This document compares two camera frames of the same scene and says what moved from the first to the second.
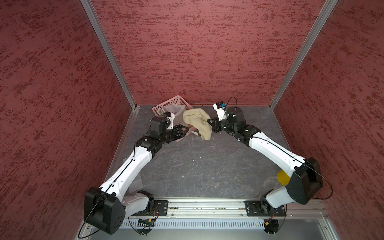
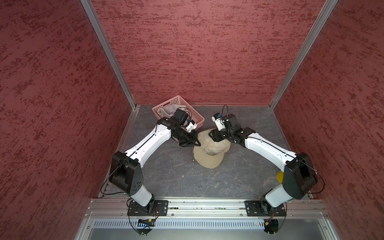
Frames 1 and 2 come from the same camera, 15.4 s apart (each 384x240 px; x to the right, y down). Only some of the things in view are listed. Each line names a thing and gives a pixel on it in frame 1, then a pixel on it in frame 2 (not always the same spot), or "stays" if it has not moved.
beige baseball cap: [198, 118] to [210, 154]
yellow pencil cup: [282, 178] stays
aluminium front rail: [205, 209] stays
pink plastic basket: [177, 100] stays
